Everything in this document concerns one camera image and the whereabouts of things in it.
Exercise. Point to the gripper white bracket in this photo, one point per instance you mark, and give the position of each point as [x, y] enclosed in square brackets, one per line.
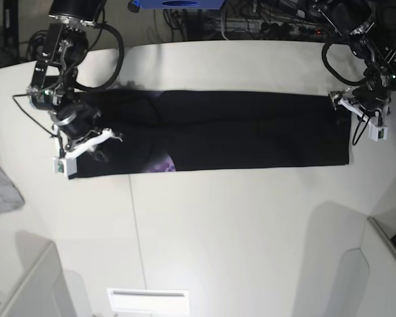
[77, 130]
[369, 105]

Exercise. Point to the black T-shirt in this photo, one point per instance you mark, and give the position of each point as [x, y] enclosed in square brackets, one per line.
[181, 130]

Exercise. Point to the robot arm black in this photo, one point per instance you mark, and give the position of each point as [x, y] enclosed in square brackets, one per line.
[355, 26]
[54, 81]

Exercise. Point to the blue plastic bin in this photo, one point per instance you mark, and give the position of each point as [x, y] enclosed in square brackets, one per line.
[181, 4]

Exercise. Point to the black equipment rack left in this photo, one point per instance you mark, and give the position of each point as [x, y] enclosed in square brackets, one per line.
[10, 24]

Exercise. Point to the white bin right front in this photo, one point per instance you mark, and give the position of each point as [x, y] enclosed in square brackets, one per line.
[365, 284]

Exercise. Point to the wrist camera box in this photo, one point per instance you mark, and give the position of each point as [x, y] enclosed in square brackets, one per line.
[66, 167]
[377, 133]

